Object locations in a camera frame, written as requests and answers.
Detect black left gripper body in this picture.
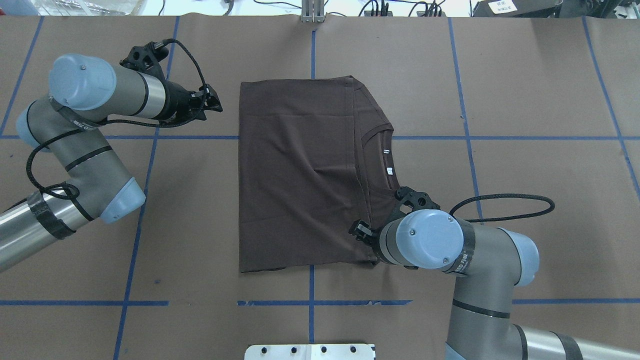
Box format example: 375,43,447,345
162,82,207,123

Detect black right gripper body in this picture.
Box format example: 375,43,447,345
349,219,382,251

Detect dark brown t-shirt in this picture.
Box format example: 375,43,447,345
238,75,400,273

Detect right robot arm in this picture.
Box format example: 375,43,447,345
349,209,639,360

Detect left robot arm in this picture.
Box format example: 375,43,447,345
0,47,222,271

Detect white mounting plate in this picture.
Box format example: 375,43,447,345
244,343,377,360

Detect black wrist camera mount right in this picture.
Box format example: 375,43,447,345
390,186,441,219

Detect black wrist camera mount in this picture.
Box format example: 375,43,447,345
390,186,441,219
119,42,169,79

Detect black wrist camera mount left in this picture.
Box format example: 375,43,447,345
119,42,169,79

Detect aluminium frame post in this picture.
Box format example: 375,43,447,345
301,0,326,23

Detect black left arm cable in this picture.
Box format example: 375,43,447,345
25,39,208,201

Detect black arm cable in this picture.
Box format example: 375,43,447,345
25,39,208,201
448,194,556,223

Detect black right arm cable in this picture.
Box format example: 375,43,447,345
448,194,556,223

